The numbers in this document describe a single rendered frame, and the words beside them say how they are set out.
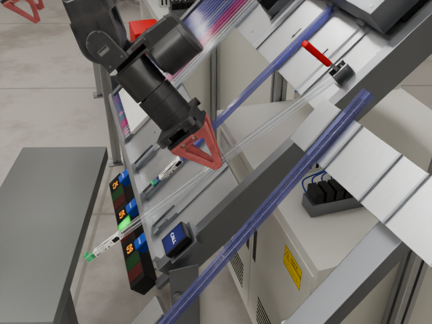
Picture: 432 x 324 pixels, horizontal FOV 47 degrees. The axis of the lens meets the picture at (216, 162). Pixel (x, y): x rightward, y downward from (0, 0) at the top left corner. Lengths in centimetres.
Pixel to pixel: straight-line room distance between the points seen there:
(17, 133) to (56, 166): 144
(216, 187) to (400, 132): 78
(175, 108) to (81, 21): 17
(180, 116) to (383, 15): 35
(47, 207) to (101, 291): 65
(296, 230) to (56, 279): 52
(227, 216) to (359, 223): 41
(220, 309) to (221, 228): 91
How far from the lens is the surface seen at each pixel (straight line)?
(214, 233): 85
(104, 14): 69
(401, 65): 83
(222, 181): 88
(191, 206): 91
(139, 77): 71
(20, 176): 138
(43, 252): 114
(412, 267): 111
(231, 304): 176
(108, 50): 69
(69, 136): 270
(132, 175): 108
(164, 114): 71
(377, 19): 82
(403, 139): 150
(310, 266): 106
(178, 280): 84
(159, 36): 70
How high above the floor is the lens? 136
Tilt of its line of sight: 35 degrees down
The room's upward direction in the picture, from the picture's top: straight up
